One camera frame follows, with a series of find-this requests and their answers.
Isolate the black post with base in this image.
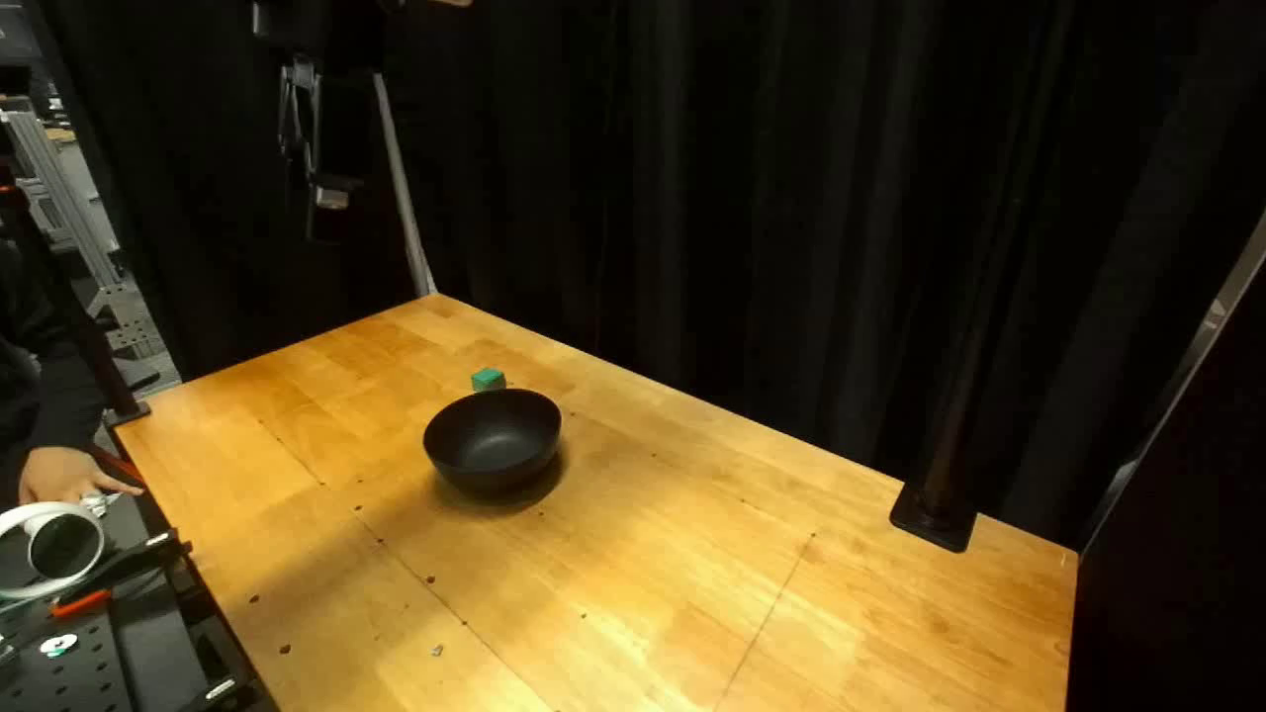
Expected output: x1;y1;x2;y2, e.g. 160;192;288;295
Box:
887;0;1266;552

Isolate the black perforated mounting board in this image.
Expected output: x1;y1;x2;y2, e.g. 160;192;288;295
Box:
0;485;283;712

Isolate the grey metal shelf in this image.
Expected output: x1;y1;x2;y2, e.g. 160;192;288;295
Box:
0;96;181;401

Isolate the orange handled tool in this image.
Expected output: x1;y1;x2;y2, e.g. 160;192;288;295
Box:
48;587;118;623

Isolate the black side panel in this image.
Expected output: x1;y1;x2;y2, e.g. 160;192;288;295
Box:
1064;209;1266;712

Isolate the black bowl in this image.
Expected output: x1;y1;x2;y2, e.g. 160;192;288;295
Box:
420;383;568;502

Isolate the black curtain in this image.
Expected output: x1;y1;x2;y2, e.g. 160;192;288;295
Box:
36;0;1266;550

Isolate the person's hand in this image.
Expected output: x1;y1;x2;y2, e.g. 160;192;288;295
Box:
18;441;148;511

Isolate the white ring controller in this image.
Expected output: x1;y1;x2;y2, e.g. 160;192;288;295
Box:
0;493;117;613

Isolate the dark sleeved forearm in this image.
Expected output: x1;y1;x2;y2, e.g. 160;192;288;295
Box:
0;234;84;511

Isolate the white metal pole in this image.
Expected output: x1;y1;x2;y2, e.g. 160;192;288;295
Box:
369;71;444;300

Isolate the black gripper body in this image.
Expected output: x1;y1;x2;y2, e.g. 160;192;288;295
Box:
301;87;378;245

